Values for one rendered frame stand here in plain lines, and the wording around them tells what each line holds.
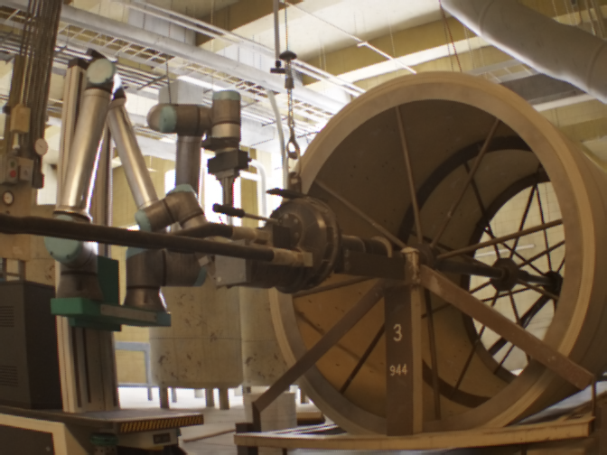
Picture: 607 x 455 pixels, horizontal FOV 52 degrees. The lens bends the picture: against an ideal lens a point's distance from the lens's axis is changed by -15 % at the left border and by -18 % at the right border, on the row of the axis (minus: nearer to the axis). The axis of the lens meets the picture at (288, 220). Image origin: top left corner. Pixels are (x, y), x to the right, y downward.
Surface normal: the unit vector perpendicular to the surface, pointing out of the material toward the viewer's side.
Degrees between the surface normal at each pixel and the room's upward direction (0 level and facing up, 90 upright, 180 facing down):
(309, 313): 80
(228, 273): 90
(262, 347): 90
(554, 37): 83
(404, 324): 90
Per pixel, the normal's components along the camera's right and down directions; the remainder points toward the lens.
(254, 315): -0.45, -0.16
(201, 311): 0.32, -0.21
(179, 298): -0.15, -0.19
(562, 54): -0.74, 0.23
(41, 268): 0.09, -0.21
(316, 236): -0.64, -0.13
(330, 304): 0.76, -0.25
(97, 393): 0.94, -0.11
